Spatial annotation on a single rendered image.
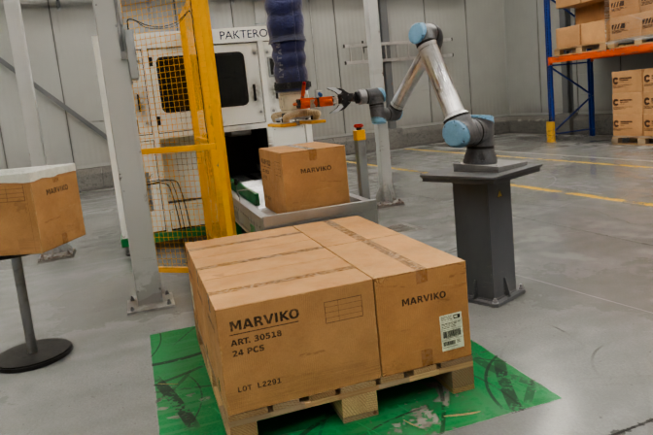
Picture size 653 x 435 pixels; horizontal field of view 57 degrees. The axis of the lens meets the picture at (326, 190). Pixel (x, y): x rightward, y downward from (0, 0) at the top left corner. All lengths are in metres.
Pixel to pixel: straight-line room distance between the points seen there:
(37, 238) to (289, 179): 1.36
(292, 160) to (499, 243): 1.27
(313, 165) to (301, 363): 1.54
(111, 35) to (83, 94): 8.05
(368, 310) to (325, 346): 0.21
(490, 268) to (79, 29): 9.89
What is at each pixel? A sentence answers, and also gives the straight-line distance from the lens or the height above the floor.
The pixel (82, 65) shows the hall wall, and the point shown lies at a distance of 12.09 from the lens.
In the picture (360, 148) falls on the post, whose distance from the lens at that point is 4.15.
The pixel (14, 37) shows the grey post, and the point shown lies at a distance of 6.24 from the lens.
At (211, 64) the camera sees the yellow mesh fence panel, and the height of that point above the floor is 1.53.
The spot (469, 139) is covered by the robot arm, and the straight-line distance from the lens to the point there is 3.30.
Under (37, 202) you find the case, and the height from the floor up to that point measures 0.87.
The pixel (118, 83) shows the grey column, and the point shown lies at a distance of 4.01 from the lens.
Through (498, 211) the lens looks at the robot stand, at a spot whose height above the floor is 0.52.
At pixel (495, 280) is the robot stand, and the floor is 0.14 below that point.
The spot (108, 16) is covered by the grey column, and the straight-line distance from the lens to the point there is 4.06.
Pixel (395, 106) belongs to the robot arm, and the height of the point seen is 1.14.
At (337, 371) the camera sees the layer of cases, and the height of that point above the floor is 0.21.
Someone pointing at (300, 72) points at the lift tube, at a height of 1.41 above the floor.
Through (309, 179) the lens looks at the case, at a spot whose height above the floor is 0.77.
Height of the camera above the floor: 1.23
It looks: 9 degrees down
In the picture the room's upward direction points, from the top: 6 degrees counter-clockwise
